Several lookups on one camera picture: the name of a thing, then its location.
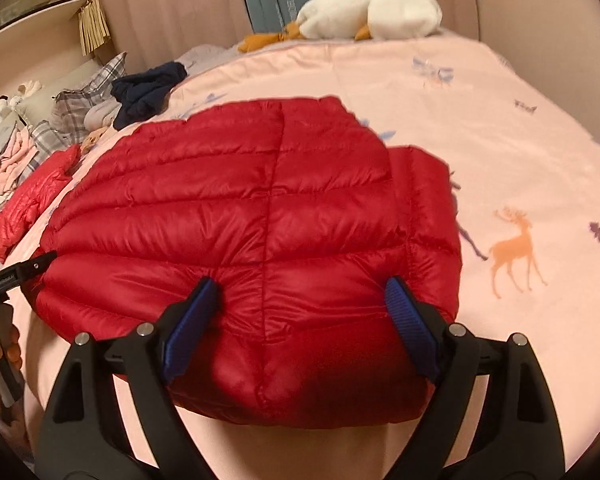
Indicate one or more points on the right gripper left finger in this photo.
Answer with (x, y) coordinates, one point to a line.
(110, 414)

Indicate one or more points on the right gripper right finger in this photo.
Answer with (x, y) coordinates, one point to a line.
(491, 415)

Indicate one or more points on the red puffer jacket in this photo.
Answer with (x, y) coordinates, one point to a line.
(301, 215)

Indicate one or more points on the pile of pink clothes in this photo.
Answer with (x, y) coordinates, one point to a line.
(17, 149)

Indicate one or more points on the plaid pillow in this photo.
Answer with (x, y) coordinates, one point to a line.
(68, 110)

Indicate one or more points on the small plush toys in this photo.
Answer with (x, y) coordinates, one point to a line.
(24, 91)

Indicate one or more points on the pink printed duvet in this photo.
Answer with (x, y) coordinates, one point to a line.
(529, 178)

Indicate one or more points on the navy blue garment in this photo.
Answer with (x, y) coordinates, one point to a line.
(141, 96)

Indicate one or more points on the pink curtain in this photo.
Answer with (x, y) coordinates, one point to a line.
(180, 5)

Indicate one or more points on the white goose plush toy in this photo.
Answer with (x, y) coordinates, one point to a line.
(356, 20)

